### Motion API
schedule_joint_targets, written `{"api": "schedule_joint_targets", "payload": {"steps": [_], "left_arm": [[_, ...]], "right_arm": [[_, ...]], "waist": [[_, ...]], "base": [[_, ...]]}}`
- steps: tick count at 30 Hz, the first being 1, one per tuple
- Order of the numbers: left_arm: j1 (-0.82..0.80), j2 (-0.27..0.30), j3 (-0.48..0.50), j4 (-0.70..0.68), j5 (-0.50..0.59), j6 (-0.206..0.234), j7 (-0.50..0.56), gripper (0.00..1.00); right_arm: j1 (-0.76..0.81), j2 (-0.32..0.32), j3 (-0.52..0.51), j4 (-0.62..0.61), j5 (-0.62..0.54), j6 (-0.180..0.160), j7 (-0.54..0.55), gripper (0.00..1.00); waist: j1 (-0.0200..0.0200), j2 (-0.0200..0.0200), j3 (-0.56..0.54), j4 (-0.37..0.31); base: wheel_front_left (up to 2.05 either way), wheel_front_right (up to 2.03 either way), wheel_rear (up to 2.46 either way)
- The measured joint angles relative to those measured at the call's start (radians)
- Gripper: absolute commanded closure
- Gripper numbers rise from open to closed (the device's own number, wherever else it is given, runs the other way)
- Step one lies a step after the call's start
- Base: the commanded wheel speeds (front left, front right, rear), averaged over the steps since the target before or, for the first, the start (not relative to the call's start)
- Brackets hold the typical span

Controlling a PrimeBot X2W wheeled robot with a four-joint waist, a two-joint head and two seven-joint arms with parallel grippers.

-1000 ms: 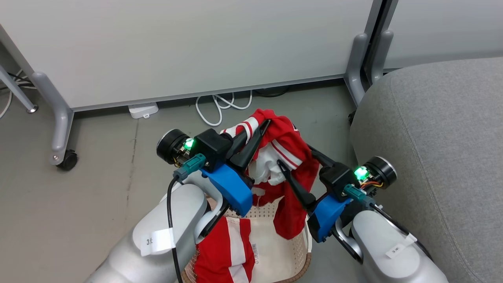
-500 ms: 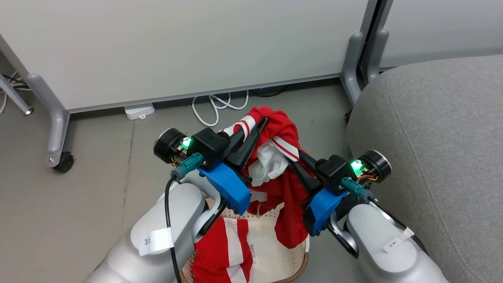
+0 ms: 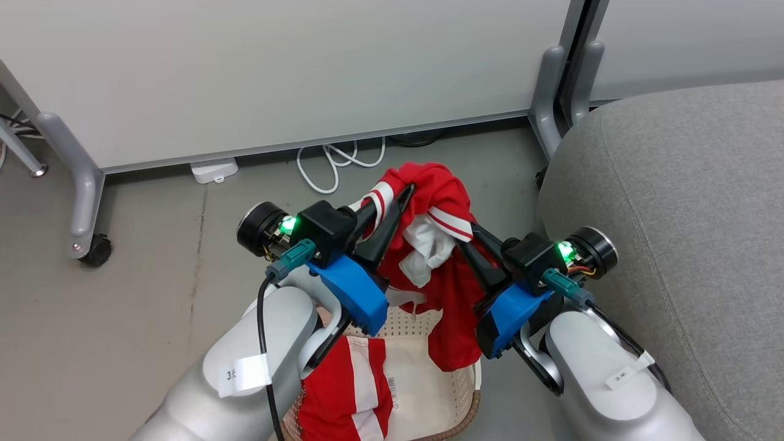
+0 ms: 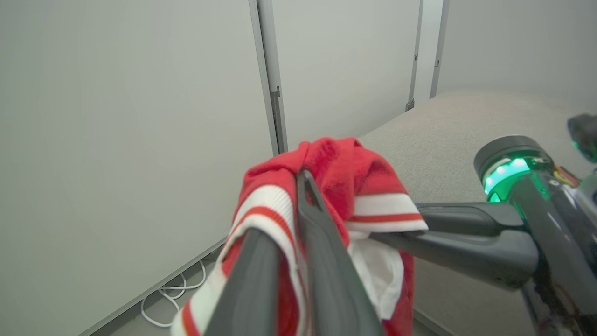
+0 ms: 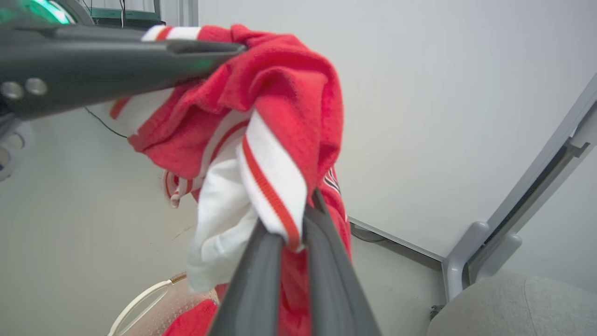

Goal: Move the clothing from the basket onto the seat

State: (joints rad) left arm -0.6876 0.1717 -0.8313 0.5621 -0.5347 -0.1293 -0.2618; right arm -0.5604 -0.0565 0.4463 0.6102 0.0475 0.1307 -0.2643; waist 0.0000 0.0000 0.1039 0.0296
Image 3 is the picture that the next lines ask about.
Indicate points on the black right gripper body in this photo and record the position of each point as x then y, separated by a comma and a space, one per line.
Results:
531, 256

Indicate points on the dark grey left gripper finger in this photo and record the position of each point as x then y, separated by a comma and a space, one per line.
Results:
362, 218
383, 236

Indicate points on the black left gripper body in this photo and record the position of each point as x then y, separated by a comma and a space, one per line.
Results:
324, 228

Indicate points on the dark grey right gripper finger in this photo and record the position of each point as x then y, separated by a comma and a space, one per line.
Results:
478, 269
493, 248

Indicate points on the red white sports jersey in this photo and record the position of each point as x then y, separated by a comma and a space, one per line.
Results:
450, 294

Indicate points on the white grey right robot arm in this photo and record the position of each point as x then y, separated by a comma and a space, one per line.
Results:
600, 404

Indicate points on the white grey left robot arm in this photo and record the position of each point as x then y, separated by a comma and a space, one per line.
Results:
202, 398

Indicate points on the cream perforated laundry basket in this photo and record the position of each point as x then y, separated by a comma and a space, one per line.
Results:
429, 392

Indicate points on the white power adapter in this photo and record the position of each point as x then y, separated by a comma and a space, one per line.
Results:
213, 170

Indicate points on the grey fabric sofa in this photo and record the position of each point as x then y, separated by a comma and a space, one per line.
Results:
686, 233

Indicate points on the large white partition panel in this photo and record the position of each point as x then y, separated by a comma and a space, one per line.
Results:
275, 67

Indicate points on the red white striped garment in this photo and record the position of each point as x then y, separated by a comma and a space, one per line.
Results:
337, 398

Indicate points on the grey partition leg with caster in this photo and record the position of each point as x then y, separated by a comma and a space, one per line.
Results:
76, 184

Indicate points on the white partition panel behind sofa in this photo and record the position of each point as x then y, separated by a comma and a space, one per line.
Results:
686, 43

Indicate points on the thin grey metal leg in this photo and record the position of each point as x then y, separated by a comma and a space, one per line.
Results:
21, 150

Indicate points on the blue right wrist camera box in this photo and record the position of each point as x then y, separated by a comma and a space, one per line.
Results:
511, 315

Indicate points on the blue wrist camera box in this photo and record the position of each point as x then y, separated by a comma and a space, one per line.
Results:
511, 315
355, 291

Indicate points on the blue left wrist camera box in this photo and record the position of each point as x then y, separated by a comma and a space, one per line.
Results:
355, 291

